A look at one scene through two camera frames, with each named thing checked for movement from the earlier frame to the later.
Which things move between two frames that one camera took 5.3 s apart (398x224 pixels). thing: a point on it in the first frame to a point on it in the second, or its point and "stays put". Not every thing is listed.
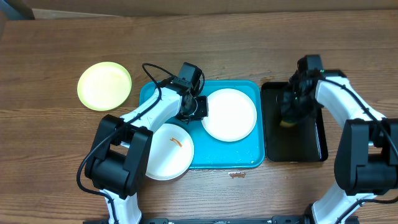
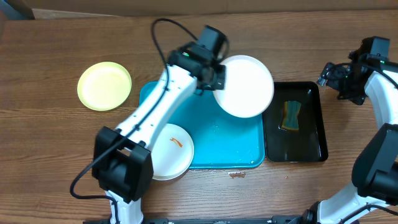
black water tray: [306, 142] stays put
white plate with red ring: [232, 115] to [249, 89]
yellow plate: [104, 86] stays put
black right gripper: [292, 111] to [328, 76]
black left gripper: [203, 101] to [221, 83]
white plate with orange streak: [171, 152] stays put
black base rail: [281, 220] stays put
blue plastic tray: [232, 135] stays put
